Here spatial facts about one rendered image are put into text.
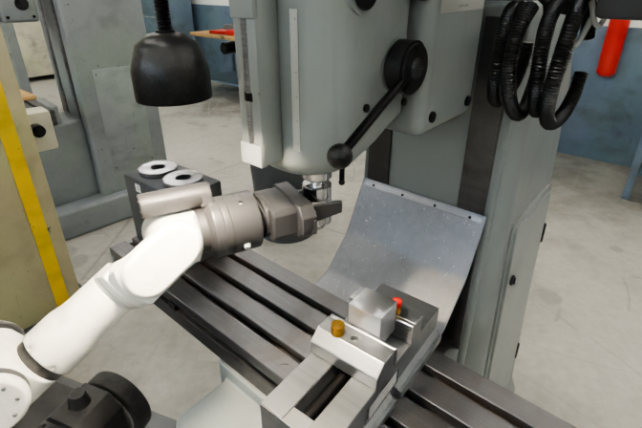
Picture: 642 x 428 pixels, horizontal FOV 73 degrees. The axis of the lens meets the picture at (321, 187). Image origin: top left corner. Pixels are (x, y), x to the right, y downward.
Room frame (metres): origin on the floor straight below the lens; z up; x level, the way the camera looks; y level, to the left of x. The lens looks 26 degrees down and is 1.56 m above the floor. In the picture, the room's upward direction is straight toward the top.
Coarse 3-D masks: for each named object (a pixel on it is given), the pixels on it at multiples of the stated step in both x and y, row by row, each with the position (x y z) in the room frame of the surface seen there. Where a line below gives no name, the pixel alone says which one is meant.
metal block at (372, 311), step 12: (360, 300) 0.55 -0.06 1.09; (372, 300) 0.55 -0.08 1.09; (384, 300) 0.55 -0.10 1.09; (360, 312) 0.53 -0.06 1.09; (372, 312) 0.52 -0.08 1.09; (384, 312) 0.52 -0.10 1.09; (360, 324) 0.53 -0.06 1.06; (372, 324) 0.52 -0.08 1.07; (384, 324) 0.52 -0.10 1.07; (384, 336) 0.52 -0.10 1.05
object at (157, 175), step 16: (160, 160) 1.02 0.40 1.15; (128, 176) 0.95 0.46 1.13; (144, 176) 0.94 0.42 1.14; (160, 176) 0.94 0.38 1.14; (176, 176) 0.92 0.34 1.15; (192, 176) 0.92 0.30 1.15; (128, 192) 0.96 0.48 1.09; (144, 192) 0.91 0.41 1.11; (192, 208) 0.86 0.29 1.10; (208, 256) 0.88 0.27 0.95
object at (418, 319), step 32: (384, 288) 0.68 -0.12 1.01; (416, 320) 0.54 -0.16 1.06; (416, 352) 0.55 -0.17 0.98; (288, 384) 0.45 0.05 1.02; (320, 384) 0.47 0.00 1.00; (352, 384) 0.45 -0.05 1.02; (384, 384) 0.47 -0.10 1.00; (288, 416) 0.40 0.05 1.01; (320, 416) 0.40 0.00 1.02; (352, 416) 0.40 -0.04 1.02; (384, 416) 0.44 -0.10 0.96
